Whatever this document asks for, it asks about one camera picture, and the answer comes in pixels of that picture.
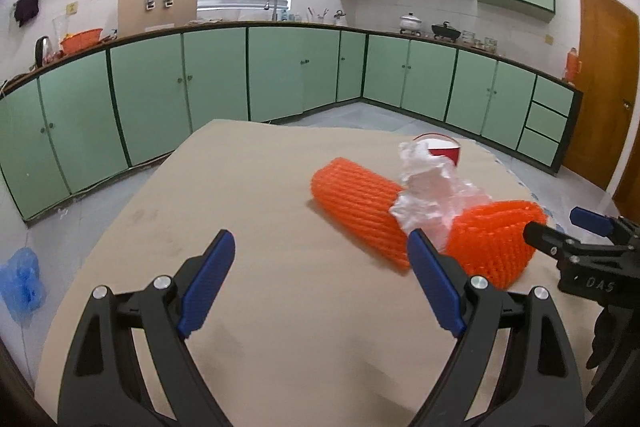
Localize orange foam net sleeve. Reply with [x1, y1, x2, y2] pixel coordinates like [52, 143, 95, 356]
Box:
[310, 157, 416, 275]
[445, 201, 548, 290]

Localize orange thermos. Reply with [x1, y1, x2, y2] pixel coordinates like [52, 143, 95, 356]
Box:
[565, 48, 583, 82]

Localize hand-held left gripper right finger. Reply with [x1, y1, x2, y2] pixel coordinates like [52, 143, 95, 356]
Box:
[407, 228, 586, 427]

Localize orange basket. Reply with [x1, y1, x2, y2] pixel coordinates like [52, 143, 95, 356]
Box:
[60, 28, 104, 55]

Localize blue white patterned tablecloth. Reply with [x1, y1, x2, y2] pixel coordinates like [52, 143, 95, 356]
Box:
[492, 152, 551, 220]

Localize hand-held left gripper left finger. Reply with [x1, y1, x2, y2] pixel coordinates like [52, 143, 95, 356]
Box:
[57, 229, 236, 427]

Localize black wok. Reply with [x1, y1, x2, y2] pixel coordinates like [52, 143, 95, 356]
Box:
[431, 22, 463, 40]

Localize glass jars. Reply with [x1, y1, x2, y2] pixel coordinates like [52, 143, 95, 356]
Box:
[462, 30, 496, 50]

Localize red paper cup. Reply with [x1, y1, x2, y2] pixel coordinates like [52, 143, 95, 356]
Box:
[412, 133, 463, 168]

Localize wooden door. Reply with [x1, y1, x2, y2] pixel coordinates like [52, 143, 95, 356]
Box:
[560, 0, 640, 212]

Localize dark cloth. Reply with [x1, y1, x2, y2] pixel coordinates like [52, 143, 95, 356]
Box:
[13, 0, 41, 28]

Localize green lower cabinets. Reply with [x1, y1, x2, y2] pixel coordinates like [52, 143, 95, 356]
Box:
[0, 23, 583, 228]

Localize steel kettle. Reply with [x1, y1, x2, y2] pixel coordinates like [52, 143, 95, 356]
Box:
[34, 36, 53, 68]

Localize clear plastic pitcher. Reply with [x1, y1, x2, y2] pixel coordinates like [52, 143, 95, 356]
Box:
[52, 14, 71, 52]

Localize brown board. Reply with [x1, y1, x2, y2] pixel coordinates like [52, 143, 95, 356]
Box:
[117, 0, 200, 35]

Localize blue plastic bag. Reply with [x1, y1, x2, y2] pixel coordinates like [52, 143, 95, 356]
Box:
[0, 247, 48, 325]

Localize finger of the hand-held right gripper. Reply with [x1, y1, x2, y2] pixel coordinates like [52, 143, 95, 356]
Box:
[523, 222, 640, 260]
[570, 207, 640, 240]

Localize clear plastic wrap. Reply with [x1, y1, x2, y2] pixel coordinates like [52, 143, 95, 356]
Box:
[390, 142, 491, 253]

